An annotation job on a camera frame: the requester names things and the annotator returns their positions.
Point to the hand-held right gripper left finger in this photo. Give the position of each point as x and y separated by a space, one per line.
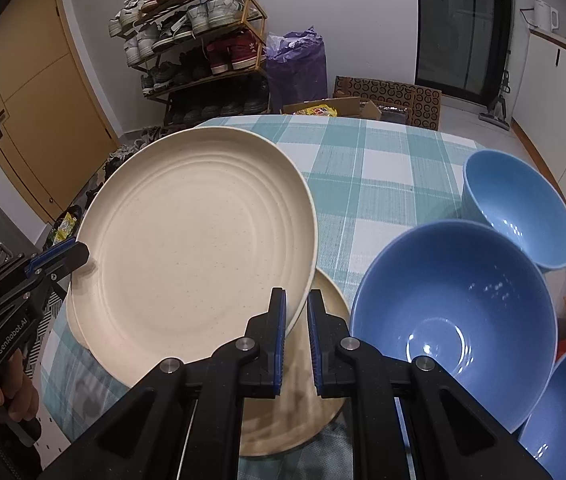
278 340

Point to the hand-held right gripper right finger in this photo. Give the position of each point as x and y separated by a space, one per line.
315 340

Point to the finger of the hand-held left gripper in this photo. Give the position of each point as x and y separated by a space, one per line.
70 262
48 254

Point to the cream speckled plate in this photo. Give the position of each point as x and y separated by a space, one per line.
188 250
283 410

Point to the blue bowl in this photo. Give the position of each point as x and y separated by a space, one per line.
463 300
563 410
518 205

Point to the person's left hand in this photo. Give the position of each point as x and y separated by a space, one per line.
18 395

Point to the yellow-green snack wrappers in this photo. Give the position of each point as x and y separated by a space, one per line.
65 224

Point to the heap of loose shoes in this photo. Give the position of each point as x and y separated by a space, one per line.
123 152

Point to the yellow wooden door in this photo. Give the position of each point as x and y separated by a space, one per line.
28 110

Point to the teal checkered tablecloth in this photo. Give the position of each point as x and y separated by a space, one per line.
373 185

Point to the yellow snack packet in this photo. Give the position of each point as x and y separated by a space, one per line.
315 110

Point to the open plain cardboard box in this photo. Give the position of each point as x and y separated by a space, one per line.
370 110

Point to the patterned cardboard box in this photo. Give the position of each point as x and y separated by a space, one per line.
423 105

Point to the wooden shoe rack with shoes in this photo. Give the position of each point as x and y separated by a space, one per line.
223 52

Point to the purple plastic bag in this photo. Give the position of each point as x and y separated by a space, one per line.
295 75

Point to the grey stick vacuum cleaner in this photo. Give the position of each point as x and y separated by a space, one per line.
498 107

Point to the white kitchen base cabinets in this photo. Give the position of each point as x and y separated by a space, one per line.
548 90

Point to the black-framed glass door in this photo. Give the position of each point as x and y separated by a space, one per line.
458 25

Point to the white electric kettle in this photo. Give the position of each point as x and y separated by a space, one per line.
543 15

